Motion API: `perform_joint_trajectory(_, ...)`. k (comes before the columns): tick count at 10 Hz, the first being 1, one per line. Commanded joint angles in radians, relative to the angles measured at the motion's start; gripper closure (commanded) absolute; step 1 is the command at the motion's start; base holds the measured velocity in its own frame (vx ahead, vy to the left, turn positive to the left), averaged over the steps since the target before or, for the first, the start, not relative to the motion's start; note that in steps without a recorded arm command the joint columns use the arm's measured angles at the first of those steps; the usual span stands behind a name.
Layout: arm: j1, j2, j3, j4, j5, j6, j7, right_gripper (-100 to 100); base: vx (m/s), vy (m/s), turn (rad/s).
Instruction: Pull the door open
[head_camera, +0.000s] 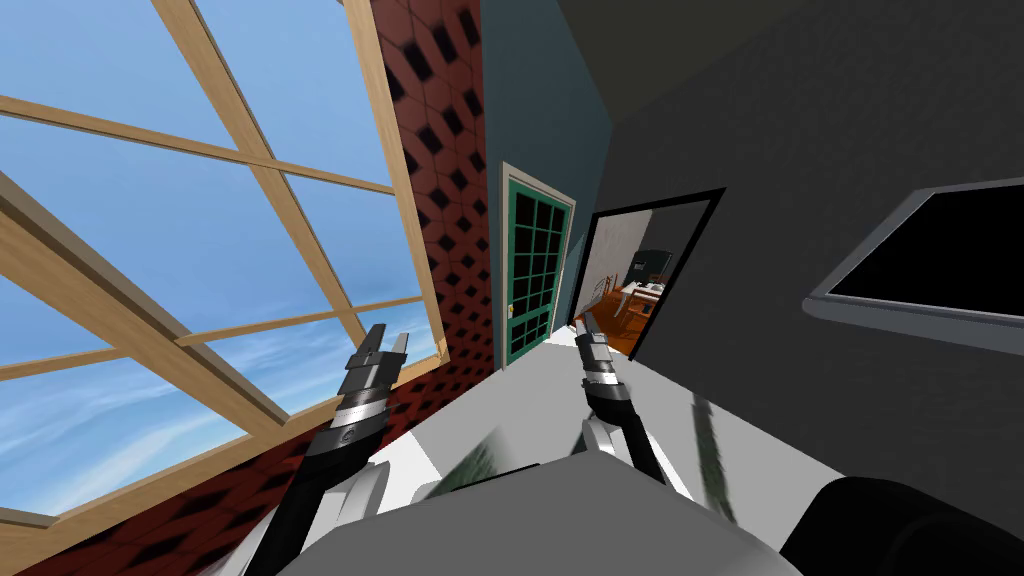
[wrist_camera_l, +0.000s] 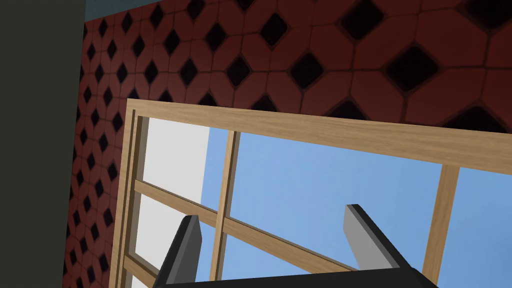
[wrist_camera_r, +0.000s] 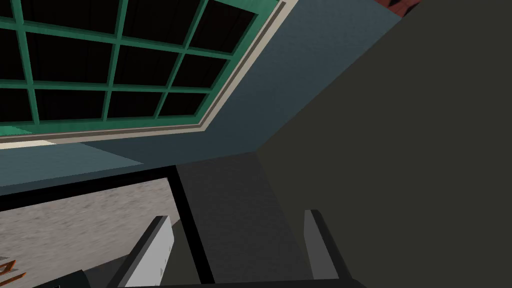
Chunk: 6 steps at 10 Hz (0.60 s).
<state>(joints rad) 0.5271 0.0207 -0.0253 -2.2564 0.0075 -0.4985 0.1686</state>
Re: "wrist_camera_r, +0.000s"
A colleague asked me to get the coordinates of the green framed window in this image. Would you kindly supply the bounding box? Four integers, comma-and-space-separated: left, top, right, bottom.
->
0, 0, 299, 144

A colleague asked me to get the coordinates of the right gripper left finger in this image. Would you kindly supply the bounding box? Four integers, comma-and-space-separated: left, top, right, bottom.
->
107, 215, 175, 288

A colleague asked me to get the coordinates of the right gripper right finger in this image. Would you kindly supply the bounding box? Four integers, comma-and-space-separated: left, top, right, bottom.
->
303, 209, 354, 281

